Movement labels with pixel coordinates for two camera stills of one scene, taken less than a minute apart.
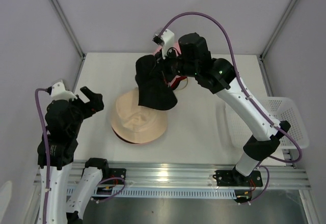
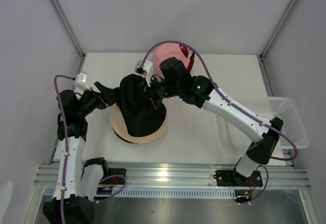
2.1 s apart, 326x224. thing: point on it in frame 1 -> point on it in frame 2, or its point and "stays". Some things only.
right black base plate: [234, 178] stays
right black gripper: [162, 65] -> [148, 92]
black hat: [116, 134] -> [136, 131]
